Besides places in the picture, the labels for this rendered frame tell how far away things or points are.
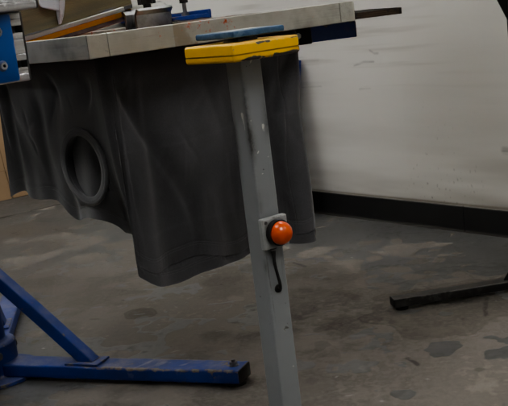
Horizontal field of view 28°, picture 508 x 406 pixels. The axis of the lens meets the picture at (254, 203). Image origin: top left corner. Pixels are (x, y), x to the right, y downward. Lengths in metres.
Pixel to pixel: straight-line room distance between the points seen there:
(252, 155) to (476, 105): 2.55
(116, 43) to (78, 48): 0.06
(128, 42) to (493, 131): 2.53
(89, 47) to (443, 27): 2.64
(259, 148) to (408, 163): 2.80
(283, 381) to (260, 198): 0.31
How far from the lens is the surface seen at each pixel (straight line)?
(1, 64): 1.33
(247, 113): 1.57
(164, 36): 1.71
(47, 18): 2.32
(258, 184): 1.59
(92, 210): 1.88
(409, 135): 4.32
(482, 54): 4.01
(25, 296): 3.06
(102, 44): 1.65
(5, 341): 3.16
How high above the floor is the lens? 1.00
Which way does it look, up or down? 11 degrees down
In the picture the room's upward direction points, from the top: 7 degrees counter-clockwise
